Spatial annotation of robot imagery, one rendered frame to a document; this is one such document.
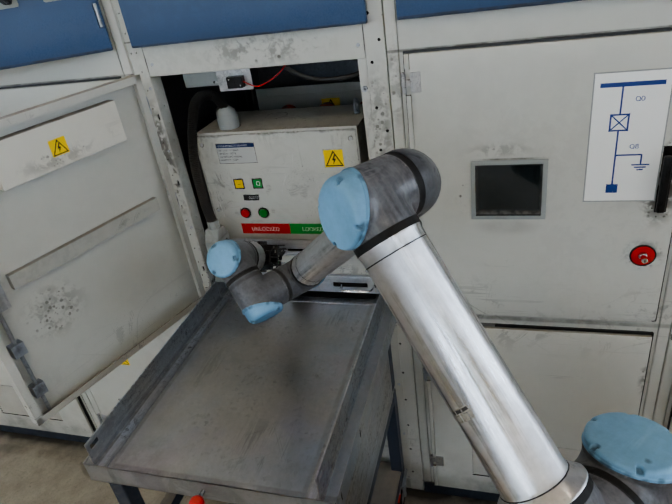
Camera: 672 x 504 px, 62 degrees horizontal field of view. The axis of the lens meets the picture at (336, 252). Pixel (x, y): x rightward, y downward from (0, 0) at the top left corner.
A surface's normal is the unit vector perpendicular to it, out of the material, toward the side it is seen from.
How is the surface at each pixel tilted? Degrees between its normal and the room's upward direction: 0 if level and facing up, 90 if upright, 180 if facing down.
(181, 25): 90
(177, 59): 90
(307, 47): 90
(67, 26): 90
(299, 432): 0
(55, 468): 0
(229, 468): 0
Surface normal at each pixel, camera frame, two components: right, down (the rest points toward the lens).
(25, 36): 0.23, 0.45
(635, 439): -0.07, -0.92
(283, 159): -0.26, 0.51
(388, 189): 0.43, -0.34
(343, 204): -0.81, 0.28
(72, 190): 0.83, 0.17
